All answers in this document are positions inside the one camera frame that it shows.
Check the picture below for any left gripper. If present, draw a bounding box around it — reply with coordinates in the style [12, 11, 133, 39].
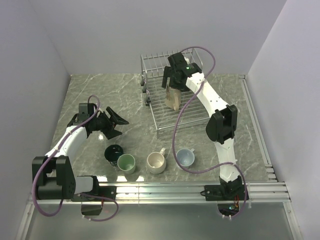
[90, 107, 129, 140]

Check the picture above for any dark green mug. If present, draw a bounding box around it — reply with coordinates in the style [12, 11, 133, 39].
[104, 144, 124, 168]

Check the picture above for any cream tall mug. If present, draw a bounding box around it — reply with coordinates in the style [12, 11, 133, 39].
[165, 86, 181, 111]

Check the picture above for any light green cup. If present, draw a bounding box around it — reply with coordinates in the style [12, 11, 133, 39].
[117, 154, 136, 175]

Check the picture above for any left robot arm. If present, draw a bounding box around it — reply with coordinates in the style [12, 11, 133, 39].
[32, 103, 129, 201]

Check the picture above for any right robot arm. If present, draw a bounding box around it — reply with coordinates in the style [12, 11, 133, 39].
[162, 52, 249, 201]

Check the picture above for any metal dish rack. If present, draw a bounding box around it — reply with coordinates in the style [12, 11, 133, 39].
[140, 47, 209, 139]

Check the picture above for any beige speckled mug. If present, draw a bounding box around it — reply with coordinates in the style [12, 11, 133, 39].
[146, 147, 167, 174]

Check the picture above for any light blue mug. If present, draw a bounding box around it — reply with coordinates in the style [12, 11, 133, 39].
[176, 148, 195, 169]

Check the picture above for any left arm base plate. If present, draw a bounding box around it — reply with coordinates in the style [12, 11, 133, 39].
[71, 185, 117, 219]

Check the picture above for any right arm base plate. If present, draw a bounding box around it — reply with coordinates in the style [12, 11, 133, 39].
[203, 183, 250, 217]

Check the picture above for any aluminium rail frame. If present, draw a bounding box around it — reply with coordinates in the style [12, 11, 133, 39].
[16, 73, 302, 240]

